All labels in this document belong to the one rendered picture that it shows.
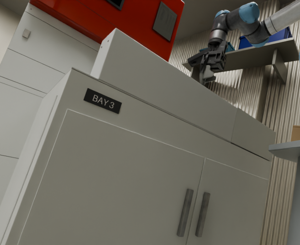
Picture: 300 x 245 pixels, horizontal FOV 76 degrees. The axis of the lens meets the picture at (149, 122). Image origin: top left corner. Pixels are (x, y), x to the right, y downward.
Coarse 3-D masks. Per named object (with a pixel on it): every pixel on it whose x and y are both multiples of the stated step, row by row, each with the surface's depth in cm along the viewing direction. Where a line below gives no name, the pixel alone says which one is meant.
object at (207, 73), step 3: (207, 66) 83; (210, 66) 83; (204, 69) 83; (207, 69) 83; (204, 72) 83; (207, 72) 82; (210, 72) 82; (213, 72) 81; (201, 75) 83; (204, 75) 83; (207, 75) 82; (210, 75) 81; (201, 78) 83; (204, 78) 83; (201, 81) 83; (201, 84) 83
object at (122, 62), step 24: (120, 48) 48; (144, 48) 52; (96, 72) 48; (120, 72) 48; (144, 72) 52; (168, 72) 57; (144, 96) 52; (168, 96) 57; (192, 96) 62; (216, 96) 69; (192, 120) 62; (216, 120) 69
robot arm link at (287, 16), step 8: (296, 0) 74; (288, 8) 75; (296, 8) 74; (272, 16) 80; (280, 16) 78; (288, 16) 76; (296, 16) 75; (264, 24) 82; (272, 24) 80; (280, 24) 79; (288, 24) 78; (256, 32) 83; (264, 32) 83; (272, 32) 82; (248, 40) 89; (256, 40) 86; (264, 40) 86
